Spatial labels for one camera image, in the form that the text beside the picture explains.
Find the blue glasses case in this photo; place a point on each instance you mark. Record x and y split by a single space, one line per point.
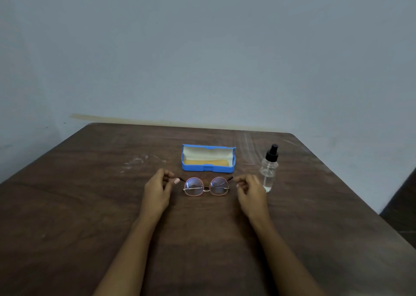
208 168

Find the metal-framed eyeglasses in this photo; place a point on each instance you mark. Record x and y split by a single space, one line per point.
194 186

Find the person's left forearm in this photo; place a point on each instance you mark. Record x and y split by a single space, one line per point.
126 260

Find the clear spray bottle black cap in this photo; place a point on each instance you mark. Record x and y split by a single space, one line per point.
269 172

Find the person's right hand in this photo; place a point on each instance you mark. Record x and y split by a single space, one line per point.
253 198

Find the yellow cleaning cloth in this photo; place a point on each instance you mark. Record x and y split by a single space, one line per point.
206 162

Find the person's right forearm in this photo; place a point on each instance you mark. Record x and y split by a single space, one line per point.
286 260

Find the person's left hand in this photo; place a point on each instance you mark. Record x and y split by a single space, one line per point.
156 198

